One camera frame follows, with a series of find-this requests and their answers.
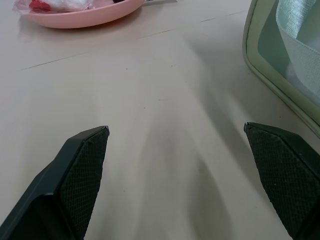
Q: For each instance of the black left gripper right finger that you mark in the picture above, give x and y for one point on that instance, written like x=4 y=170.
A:
x=285 y=170

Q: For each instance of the clear plastic snack wrapper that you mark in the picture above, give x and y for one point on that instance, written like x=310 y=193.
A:
x=66 y=5

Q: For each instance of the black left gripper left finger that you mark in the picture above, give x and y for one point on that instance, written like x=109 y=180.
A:
x=62 y=185

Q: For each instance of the pink plastic plate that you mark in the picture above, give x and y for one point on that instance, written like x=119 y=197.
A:
x=82 y=17

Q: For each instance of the clear wrapped red snack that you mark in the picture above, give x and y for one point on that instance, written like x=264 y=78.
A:
x=31 y=5

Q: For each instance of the light green lunch bag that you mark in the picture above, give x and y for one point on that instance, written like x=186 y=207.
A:
x=277 y=45

